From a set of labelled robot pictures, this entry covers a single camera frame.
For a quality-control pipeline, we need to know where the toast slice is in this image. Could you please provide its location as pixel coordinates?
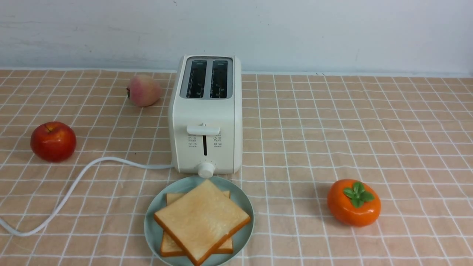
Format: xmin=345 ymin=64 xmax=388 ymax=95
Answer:
xmin=154 ymin=179 xmax=251 ymax=266
xmin=160 ymin=192 xmax=234 ymax=257

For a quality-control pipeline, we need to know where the white two-slot toaster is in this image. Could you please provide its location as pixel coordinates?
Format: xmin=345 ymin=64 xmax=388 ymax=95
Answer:
xmin=168 ymin=55 xmax=243 ymax=178

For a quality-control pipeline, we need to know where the pink peach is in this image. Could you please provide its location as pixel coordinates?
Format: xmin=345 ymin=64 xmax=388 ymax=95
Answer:
xmin=126 ymin=75 xmax=162 ymax=107

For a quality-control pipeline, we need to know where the light blue plate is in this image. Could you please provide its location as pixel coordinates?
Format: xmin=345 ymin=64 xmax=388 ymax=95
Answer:
xmin=144 ymin=175 xmax=255 ymax=266

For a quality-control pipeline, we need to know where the orange persimmon with green leaves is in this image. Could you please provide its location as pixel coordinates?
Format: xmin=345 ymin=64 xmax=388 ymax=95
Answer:
xmin=327 ymin=179 xmax=382 ymax=227

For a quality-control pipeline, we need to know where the checkered orange tablecloth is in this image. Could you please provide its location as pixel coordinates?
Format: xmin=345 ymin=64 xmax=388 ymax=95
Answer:
xmin=0 ymin=70 xmax=473 ymax=266

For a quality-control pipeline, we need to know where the red apple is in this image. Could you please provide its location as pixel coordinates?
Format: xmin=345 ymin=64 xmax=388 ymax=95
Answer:
xmin=30 ymin=121 xmax=77 ymax=163

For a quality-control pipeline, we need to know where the white toaster power cord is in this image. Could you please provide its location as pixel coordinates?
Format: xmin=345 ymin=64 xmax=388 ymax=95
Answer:
xmin=0 ymin=157 xmax=173 ymax=237

